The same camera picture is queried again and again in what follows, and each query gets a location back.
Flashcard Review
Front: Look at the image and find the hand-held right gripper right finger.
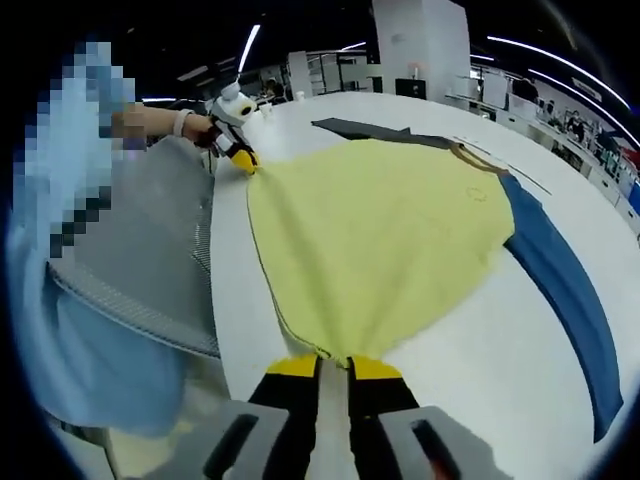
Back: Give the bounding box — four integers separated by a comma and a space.
347, 354, 509, 480

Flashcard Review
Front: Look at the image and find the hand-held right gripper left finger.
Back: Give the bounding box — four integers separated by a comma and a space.
202, 352, 322, 480

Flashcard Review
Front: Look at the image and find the yellow-green colour-block garment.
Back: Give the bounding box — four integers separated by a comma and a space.
247, 117, 626, 444

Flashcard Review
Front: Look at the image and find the person's left hand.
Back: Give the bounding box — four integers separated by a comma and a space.
187, 113, 217, 150

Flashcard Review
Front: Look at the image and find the white wristband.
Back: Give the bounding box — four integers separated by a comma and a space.
173, 108, 196, 138

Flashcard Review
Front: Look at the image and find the black cabinet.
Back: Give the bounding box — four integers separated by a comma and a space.
394, 76, 428, 102

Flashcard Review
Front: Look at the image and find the white square pillar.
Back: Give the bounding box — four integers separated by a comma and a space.
372, 0, 472, 97

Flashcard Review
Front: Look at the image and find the person's light blue shirt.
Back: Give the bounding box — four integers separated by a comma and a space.
7, 249, 187, 442

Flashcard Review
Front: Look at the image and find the white standing board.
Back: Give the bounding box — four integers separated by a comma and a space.
479, 73, 509, 110

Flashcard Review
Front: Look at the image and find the long white desk row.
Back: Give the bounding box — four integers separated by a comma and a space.
443, 88, 640, 237

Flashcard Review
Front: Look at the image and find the long ceiling light strip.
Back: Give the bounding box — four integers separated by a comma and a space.
526, 66, 629, 139
486, 35, 632, 112

